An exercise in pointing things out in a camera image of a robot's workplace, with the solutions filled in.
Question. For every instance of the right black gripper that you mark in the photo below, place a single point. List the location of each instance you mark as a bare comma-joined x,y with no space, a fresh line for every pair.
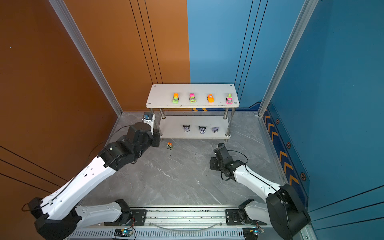
212,164

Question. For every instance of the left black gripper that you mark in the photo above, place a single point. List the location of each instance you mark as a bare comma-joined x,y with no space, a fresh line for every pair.
156,137

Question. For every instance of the orange green wheeled toy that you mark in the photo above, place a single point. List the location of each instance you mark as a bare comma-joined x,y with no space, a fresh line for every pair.
169,146

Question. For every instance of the black purple bat toy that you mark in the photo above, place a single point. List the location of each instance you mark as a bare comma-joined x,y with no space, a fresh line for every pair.
202,129

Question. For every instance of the orange green toy car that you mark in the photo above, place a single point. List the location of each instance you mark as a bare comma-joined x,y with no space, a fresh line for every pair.
175,99

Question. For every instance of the green pink toy car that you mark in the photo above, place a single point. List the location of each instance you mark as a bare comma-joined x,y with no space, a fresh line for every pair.
229,99

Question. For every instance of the orange round toy car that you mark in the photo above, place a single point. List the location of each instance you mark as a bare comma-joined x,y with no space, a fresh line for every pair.
210,98

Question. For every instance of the pink green toy truck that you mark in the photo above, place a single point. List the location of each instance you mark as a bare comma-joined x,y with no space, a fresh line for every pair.
192,98

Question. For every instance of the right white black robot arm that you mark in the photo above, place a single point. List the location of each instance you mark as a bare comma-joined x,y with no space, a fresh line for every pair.
281,208

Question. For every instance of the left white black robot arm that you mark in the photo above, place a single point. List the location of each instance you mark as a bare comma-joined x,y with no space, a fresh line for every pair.
58,215

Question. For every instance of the white two-tier shelf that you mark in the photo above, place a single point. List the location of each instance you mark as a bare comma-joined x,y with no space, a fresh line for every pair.
194,111

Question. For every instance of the right circuit board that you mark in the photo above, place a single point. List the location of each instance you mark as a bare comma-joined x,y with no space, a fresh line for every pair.
252,233

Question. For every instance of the circuit board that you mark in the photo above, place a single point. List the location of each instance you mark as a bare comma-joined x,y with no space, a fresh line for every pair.
252,233
122,234

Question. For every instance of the left circuit board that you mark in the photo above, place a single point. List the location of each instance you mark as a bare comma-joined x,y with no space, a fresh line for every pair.
122,234

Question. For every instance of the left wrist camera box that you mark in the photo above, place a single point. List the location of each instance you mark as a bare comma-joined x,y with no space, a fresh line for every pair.
149,118

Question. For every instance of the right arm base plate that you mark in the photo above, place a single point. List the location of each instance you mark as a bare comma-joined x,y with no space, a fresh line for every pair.
236,217

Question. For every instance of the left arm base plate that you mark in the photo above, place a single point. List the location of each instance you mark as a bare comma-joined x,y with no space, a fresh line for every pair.
135,216

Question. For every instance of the aluminium front rail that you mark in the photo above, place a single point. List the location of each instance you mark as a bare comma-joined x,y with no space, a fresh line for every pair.
177,223

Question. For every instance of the left aluminium corner post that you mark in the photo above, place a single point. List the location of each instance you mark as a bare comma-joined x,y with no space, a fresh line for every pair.
76,36

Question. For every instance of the aluminium corner post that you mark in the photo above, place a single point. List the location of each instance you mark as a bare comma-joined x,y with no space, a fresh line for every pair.
76,36
291,45

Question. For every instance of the right aluminium corner post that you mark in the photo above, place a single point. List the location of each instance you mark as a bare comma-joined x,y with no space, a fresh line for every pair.
291,45

